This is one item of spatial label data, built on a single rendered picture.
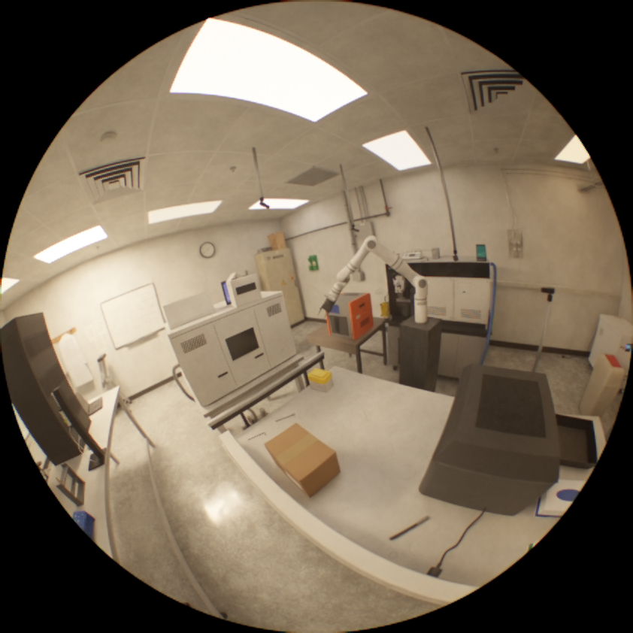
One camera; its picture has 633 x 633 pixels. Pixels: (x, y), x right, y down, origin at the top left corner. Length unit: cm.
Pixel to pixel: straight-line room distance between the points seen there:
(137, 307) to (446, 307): 476
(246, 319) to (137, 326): 318
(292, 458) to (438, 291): 203
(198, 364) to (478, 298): 244
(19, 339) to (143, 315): 294
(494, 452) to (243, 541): 169
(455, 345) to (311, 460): 199
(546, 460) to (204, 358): 156
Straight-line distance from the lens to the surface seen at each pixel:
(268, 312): 146
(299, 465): 72
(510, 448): 62
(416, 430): 98
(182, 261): 433
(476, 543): 84
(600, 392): 275
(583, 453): 124
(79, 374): 470
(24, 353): 187
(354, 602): 169
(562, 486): 98
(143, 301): 424
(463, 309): 229
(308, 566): 170
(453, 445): 59
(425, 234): 340
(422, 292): 140
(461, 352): 242
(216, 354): 133
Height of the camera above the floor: 166
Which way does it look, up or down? 17 degrees down
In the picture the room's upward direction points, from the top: 11 degrees counter-clockwise
